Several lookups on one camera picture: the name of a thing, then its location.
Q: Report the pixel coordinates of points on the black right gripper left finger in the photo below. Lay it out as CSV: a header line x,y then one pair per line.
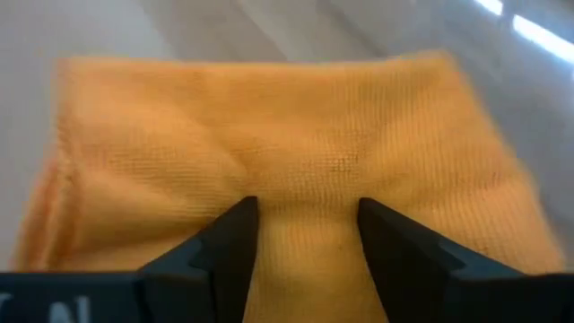
x,y
215,269

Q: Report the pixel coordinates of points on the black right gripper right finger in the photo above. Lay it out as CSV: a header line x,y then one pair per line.
x,y
403,269

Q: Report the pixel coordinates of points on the orange microfiber towel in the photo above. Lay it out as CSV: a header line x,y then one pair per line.
x,y
287,134

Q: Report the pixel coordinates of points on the bright ceiling light strip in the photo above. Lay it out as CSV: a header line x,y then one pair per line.
x,y
542,38

